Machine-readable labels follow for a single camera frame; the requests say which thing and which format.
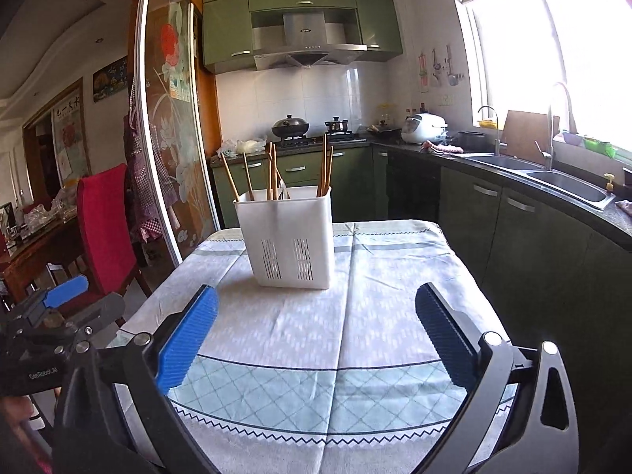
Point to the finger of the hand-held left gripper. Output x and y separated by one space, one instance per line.
66 291
101 313

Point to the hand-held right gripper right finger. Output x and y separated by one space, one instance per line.
444 335

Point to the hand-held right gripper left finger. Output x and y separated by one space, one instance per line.
187 340

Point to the white plastic utensil holder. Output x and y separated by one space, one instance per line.
291 227

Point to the wooden chopstick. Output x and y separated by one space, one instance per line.
229 177
330 163
324 163
274 168
269 177
248 175

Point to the person's left hand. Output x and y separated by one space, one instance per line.
12 412

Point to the wooden dining table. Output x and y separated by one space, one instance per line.
29 252

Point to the red covered wooden chair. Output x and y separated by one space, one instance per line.
106 227

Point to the clear plastic bags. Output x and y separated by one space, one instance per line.
54 205

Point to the patterned tablecloth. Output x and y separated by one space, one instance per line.
296 331

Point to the checkered hanging apron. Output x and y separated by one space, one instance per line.
143 197

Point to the black built-in appliance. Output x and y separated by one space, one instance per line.
412 182

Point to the translucent plastic spoon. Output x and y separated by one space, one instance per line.
284 191

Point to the pink cloth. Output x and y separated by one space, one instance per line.
444 148

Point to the printed white plastic bag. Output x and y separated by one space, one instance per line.
227 149

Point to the black pot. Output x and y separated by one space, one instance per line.
471 142

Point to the steel double sink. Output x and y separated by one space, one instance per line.
568 182

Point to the clear plastic bag with food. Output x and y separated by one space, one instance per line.
252 145

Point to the white rice cooker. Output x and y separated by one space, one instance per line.
422 129

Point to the black kitchen countertop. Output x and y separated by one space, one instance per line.
623 229

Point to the small gooseneck faucet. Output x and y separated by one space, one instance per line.
497 133

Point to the flower print sliding glass door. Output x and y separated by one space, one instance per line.
173 108

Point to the black frying pan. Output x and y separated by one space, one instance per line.
385 132

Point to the yellow tray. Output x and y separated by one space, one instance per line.
486 123

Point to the wooden cutting board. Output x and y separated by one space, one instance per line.
523 133

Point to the crumpled rag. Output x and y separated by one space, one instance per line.
624 207

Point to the tall chrome faucet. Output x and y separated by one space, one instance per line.
548 138

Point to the dark sauce bottles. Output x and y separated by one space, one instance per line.
419 111

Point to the gas stove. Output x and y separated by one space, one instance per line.
321 139

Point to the metal pot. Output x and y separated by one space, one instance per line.
336 126

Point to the black wok with lid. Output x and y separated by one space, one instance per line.
290 128

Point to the green containers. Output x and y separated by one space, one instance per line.
600 147

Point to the kitchen window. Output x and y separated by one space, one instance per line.
543 49

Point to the green upper kitchen cabinets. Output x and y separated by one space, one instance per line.
224 29

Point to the steel range hood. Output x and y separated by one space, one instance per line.
306 34

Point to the wall poster with red flower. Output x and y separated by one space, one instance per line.
69 138

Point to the wall outlet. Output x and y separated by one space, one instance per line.
448 99

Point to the wall hung metal ladle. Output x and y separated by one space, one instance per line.
452 76

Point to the wall hung pink packet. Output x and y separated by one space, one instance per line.
423 74

